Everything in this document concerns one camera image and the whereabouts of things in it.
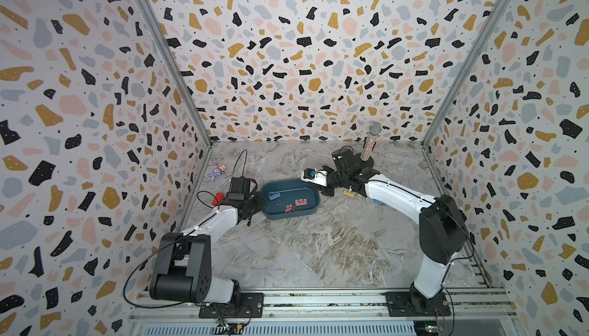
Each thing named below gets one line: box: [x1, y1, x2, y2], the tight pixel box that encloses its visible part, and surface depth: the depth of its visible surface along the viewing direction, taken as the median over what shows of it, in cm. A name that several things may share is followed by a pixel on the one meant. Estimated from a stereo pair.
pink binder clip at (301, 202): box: [294, 197, 308, 207], surface depth 99 cm
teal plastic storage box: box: [259, 177, 322, 220], surface depth 100 cm
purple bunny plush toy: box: [207, 164, 228, 181], surface depth 109 cm
